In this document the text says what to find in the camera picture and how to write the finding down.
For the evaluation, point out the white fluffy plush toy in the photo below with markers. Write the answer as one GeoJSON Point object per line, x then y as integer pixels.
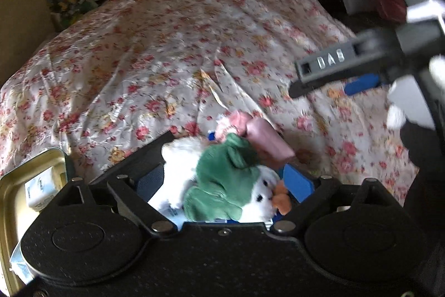
{"type": "Point", "coordinates": [257, 194]}

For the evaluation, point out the colourful picture box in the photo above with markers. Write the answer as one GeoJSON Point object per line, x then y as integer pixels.
{"type": "Point", "coordinates": [67, 1]}

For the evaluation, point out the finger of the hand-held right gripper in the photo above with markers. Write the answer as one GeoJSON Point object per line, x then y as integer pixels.
{"type": "Point", "coordinates": [361, 83]}
{"type": "Point", "coordinates": [328, 64]}

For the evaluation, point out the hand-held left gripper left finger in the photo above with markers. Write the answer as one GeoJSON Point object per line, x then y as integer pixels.
{"type": "Point", "coordinates": [151, 183]}

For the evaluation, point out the floral bedspread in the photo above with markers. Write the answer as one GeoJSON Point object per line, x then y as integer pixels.
{"type": "Point", "coordinates": [173, 39]}

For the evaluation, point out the blue face mask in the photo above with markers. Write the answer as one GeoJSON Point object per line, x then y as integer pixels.
{"type": "Point", "coordinates": [19, 264]}

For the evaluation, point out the gold metal tin tray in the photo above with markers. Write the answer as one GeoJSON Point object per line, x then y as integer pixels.
{"type": "Point", "coordinates": [14, 199]}

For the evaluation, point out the pink plush toy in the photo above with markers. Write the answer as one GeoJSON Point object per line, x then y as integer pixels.
{"type": "Point", "coordinates": [267, 140]}

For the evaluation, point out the white blue-print tissue packet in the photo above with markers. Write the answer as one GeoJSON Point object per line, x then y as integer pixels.
{"type": "Point", "coordinates": [40, 191]}

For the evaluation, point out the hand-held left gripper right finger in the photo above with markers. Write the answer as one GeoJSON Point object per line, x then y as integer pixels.
{"type": "Point", "coordinates": [298, 184]}

